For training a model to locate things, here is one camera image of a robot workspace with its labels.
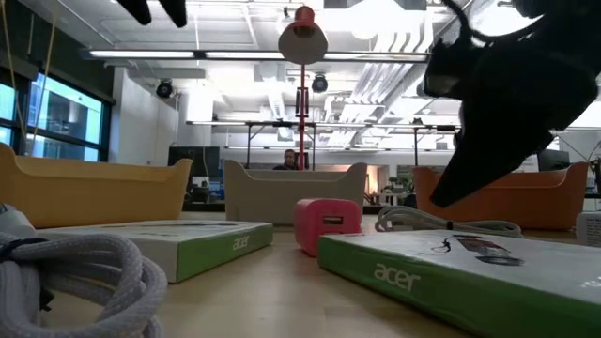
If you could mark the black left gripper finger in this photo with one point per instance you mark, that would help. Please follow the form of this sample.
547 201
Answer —
174 11
138 10

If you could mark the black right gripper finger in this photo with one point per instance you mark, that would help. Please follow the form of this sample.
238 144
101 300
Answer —
488 155

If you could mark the white ribbed power adapter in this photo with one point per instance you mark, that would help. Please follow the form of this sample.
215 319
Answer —
589 230

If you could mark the white green Acer box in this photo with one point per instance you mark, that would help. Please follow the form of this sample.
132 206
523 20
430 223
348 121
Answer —
155 244
469 291

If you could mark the pink USB wall charger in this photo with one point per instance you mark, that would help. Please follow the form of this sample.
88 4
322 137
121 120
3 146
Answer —
319 235

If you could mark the white rounded power adapter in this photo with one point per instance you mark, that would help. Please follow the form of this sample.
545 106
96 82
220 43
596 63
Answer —
14 223

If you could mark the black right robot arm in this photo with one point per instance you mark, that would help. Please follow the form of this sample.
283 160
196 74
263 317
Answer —
563 4

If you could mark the orange plastic bin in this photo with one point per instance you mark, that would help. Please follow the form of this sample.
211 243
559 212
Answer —
540 206

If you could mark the yellow plastic bin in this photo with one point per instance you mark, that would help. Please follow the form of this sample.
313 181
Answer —
94 197

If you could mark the off-white plastic bin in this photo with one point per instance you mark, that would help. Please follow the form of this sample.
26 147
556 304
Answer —
291 197

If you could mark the black monitor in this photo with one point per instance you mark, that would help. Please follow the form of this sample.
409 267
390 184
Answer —
197 162
554 160

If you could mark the black ceiling spotlight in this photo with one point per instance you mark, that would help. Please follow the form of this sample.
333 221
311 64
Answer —
319 83
164 89

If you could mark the red desk lamp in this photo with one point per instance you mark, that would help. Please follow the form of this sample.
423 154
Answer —
303 44

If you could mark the person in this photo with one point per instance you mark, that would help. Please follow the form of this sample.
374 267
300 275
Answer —
286 163

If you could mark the black metal frame table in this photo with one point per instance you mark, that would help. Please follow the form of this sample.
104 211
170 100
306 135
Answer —
277 124
436 127

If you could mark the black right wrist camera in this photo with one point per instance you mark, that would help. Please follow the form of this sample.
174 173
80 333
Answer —
446 70

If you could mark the large glass window wall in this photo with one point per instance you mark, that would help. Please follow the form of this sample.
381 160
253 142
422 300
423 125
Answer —
66 112

